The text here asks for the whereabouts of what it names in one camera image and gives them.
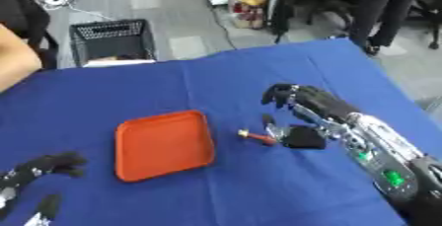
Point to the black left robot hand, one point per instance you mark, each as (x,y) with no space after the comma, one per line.
(43,165)

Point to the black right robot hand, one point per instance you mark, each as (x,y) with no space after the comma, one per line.
(322,101)

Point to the small red and tan peg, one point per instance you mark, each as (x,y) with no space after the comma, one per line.
(258,135)

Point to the red packaged items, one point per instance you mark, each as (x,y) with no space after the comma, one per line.
(248,14)

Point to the person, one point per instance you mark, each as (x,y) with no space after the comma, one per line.
(20,16)
(388,6)

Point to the orange square tray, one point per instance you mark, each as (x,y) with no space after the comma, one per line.
(164,146)

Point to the black plastic mesh crate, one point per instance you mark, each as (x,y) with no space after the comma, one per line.
(112,40)

